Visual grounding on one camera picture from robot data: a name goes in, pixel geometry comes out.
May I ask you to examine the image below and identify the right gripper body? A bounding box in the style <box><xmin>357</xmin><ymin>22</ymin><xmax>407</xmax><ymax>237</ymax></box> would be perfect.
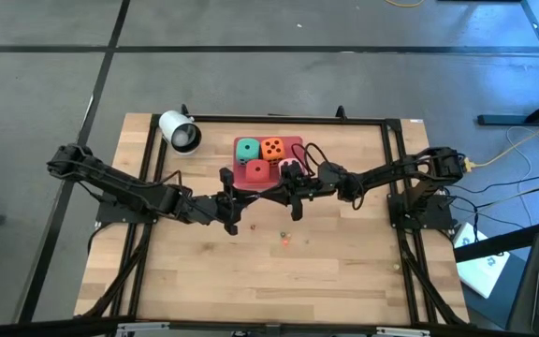
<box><xmin>280</xmin><ymin>162</ymin><xmax>346</xmax><ymax>223</ymax></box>

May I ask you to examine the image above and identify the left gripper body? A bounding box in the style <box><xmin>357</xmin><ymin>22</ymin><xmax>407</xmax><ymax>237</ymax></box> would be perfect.
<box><xmin>188</xmin><ymin>166</ymin><xmax>243</xmax><ymax>236</ymax></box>

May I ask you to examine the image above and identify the large red foam die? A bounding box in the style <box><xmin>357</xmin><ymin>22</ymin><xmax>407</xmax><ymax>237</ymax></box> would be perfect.
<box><xmin>244</xmin><ymin>158</ymin><xmax>271</xmax><ymax>184</ymax></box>

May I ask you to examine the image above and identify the large pink foam die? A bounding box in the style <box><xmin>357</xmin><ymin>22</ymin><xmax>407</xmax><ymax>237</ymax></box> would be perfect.
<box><xmin>277</xmin><ymin>157</ymin><xmax>304</xmax><ymax>182</ymax></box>

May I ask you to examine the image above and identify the large orange foam die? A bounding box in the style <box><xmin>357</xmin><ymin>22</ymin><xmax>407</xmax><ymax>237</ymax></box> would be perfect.
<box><xmin>260</xmin><ymin>137</ymin><xmax>286</xmax><ymax>166</ymax></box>

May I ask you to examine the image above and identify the large teal foam die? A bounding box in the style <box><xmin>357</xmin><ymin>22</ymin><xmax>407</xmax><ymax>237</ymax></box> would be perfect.
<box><xmin>235</xmin><ymin>138</ymin><xmax>261</xmax><ymax>165</ymax></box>

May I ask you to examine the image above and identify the translucent pink plastic tray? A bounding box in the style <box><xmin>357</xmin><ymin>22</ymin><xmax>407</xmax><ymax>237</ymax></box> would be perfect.
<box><xmin>232</xmin><ymin>135</ymin><xmax>306</xmax><ymax>192</ymax></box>

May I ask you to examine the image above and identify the white desk fan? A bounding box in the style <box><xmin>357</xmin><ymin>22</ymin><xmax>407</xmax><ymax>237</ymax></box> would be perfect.
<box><xmin>158</xmin><ymin>109</ymin><xmax>203</xmax><ymax>155</ymax></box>

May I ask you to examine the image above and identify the white cardboard box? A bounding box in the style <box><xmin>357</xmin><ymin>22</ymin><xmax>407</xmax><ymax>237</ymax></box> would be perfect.
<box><xmin>453</xmin><ymin>222</ymin><xmax>512</xmax><ymax>300</ymax></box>

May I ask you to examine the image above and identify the dark desk edge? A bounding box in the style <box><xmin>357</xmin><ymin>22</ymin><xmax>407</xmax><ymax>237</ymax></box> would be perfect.
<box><xmin>454</xmin><ymin>217</ymin><xmax>539</xmax><ymax>263</ymax></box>

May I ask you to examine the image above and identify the black desk foot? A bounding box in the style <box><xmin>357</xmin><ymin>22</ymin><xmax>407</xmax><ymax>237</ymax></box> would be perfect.
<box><xmin>477</xmin><ymin>88</ymin><xmax>539</xmax><ymax>126</ymax></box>

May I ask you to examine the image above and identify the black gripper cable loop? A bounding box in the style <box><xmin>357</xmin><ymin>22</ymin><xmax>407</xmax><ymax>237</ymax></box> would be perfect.
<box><xmin>290</xmin><ymin>141</ymin><xmax>330</xmax><ymax>177</ymax></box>

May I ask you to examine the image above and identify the black aluminium table frame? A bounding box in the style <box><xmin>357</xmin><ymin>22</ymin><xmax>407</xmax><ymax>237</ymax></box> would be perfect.
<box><xmin>75</xmin><ymin>103</ymin><xmax>471</xmax><ymax>337</ymax></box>

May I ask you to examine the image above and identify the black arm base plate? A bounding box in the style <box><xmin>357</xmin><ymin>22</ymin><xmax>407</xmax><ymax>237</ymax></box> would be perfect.
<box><xmin>387</xmin><ymin>192</ymin><xmax>456</xmax><ymax>230</ymax></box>
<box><xmin>95</xmin><ymin>186</ymin><xmax>164</xmax><ymax>225</ymax></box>

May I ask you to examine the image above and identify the silver frame bracket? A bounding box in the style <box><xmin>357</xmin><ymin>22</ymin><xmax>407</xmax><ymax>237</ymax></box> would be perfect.
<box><xmin>375</xmin><ymin>326</ymin><xmax>432</xmax><ymax>337</ymax></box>
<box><xmin>116</xmin><ymin>321</ymin><xmax>171</xmax><ymax>337</ymax></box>

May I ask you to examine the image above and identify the white floor cable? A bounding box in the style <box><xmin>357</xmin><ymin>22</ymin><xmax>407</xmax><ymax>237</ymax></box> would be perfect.
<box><xmin>505</xmin><ymin>125</ymin><xmax>539</xmax><ymax>188</ymax></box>

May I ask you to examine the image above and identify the black floor cable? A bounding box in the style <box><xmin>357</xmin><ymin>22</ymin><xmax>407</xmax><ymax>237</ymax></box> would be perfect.
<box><xmin>451</xmin><ymin>171</ymin><xmax>539</xmax><ymax>212</ymax></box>

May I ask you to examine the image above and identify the yellow floor cable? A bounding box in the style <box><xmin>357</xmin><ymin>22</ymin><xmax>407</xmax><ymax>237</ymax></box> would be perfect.
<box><xmin>463</xmin><ymin>111</ymin><xmax>539</xmax><ymax>170</ymax></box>

